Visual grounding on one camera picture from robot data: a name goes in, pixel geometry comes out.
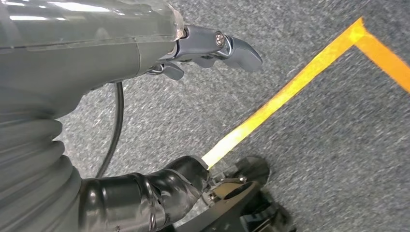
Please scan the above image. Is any yellow floor tape square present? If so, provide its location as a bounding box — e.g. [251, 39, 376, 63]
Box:
[201, 16, 410, 170]

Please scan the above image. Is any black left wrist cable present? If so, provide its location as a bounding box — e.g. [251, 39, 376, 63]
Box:
[95, 81, 125, 179]

